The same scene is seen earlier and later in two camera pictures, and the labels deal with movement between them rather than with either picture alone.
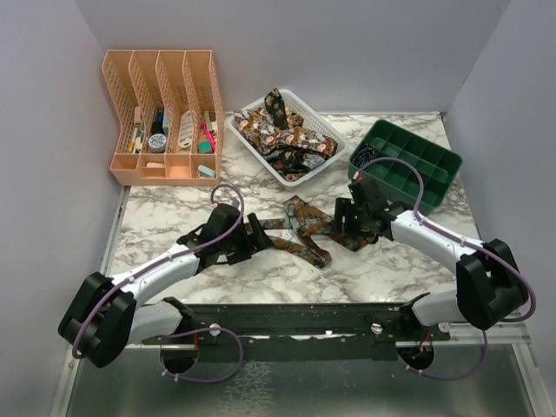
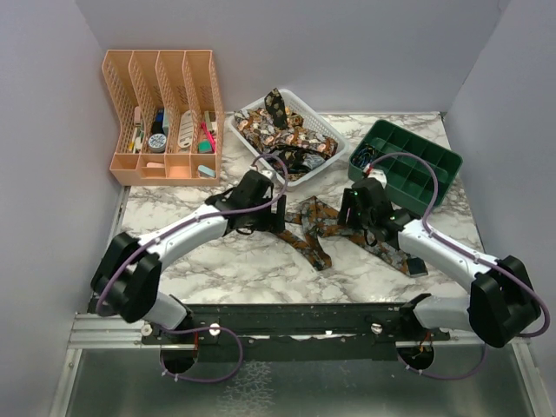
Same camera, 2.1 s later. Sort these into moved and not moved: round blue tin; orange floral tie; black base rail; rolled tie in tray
Moved: orange floral tie
Not moved: black base rail; rolled tie in tray; round blue tin
